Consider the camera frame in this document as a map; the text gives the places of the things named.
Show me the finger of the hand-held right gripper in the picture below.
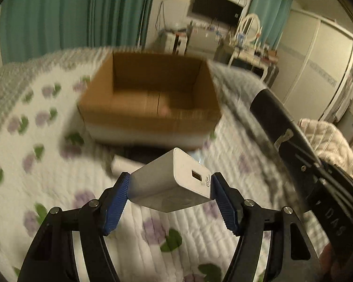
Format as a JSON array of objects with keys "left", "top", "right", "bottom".
[{"left": 275, "top": 129, "right": 353, "bottom": 212}]

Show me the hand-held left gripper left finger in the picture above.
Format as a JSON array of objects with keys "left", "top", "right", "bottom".
[{"left": 18, "top": 172, "right": 133, "bottom": 282}]

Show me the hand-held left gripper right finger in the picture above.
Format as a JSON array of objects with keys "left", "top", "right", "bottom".
[{"left": 210, "top": 173, "right": 322, "bottom": 282}]

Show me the white charger block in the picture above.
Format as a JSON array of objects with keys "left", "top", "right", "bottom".
[{"left": 129, "top": 148, "right": 213, "bottom": 213}]

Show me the long black object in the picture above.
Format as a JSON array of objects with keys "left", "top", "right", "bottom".
[{"left": 249, "top": 90, "right": 297, "bottom": 144}]

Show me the cardboard box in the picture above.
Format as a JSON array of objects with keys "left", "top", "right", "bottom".
[{"left": 77, "top": 51, "right": 222, "bottom": 150}]

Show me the beige quilted cloth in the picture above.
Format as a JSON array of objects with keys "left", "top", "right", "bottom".
[{"left": 298, "top": 118, "right": 353, "bottom": 183}]

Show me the floral quilted blanket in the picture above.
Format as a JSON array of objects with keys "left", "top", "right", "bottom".
[{"left": 0, "top": 47, "right": 331, "bottom": 282}]

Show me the white wardrobe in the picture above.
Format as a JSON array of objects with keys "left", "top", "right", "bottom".
[{"left": 278, "top": 7, "right": 353, "bottom": 121}]

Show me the white dressing table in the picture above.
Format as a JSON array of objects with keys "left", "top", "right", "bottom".
[{"left": 215, "top": 39, "right": 281, "bottom": 83}]

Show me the white oval vanity mirror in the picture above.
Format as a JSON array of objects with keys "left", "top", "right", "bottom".
[{"left": 237, "top": 13, "right": 263, "bottom": 47}]

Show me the narrow teal curtain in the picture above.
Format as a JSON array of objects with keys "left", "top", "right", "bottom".
[{"left": 249, "top": 0, "right": 295, "bottom": 50}]

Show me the white low cabinet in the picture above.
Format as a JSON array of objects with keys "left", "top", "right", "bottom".
[{"left": 162, "top": 31, "right": 192, "bottom": 55}]

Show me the wide teal curtain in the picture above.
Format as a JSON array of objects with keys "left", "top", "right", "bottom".
[{"left": 0, "top": 0, "right": 160, "bottom": 65}]

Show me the black wall television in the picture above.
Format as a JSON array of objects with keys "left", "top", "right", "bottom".
[{"left": 192, "top": 0, "right": 244, "bottom": 27}]

